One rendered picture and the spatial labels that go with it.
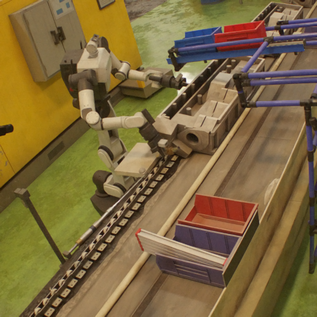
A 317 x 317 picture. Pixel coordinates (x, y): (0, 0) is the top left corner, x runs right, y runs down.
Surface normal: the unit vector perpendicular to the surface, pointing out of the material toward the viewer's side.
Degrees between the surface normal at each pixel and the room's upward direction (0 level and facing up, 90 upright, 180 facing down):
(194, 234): 88
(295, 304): 0
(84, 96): 45
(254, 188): 0
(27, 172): 90
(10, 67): 90
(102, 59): 59
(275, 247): 0
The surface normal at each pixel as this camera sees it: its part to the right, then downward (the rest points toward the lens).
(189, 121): -0.11, -0.78
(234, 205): -0.51, 0.55
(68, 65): -0.06, 0.68
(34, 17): 0.83, 0.11
